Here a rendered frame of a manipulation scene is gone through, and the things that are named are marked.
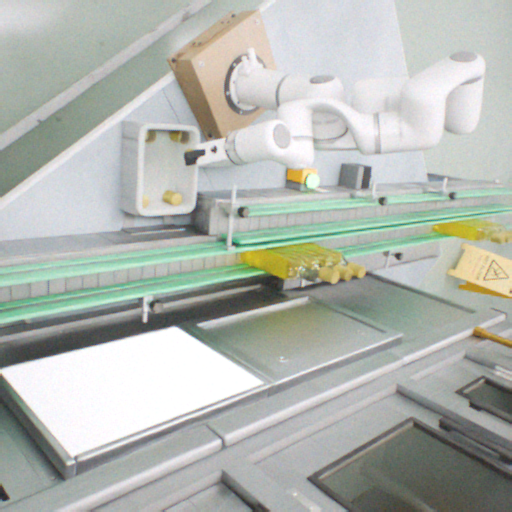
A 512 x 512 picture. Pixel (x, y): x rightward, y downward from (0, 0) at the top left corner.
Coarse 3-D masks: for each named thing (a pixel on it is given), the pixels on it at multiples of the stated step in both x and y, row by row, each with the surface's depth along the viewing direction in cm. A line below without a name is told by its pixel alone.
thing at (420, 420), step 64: (64, 320) 133; (128, 320) 139; (384, 320) 158; (448, 320) 164; (320, 384) 111; (384, 384) 118; (448, 384) 126; (0, 448) 85; (192, 448) 87; (256, 448) 92; (320, 448) 97; (384, 448) 99; (448, 448) 102
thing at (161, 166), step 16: (144, 128) 126; (160, 128) 129; (176, 128) 132; (192, 128) 135; (144, 144) 127; (160, 144) 138; (176, 144) 142; (192, 144) 138; (144, 160) 136; (160, 160) 140; (176, 160) 143; (144, 176) 138; (160, 176) 141; (176, 176) 144; (192, 176) 140; (144, 192) 139; (160, 192) 142; (176, 192) 145; (192, 192) 141; (144, 208) 135; (160, 208) 137; (176, 208) 140; (192, 208) 142
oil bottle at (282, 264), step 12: (240, 252) 152; (252, 252) 149; (264, 252) 145; (276, 252) 145; (252, 264) 149; (264, 264) 146; (276, 264) 142; (288, 264) 139; (300, 264) 140; (288, 276) 140
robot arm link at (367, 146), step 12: (288, 108) 112; (300, 108) 111; (312, 108) 112; (324, 108) 112; (336, 108) 110; (348, 108) 110; (288, 120) 112; (300, 120) 111; (348, 120) 109; (360, 120) 109; (372, 120) 108; (300, 132) 112; (312, 132) 114; (360, 132) 108; (372, 132) 108; (360, 144) 110; (372, 144) 109
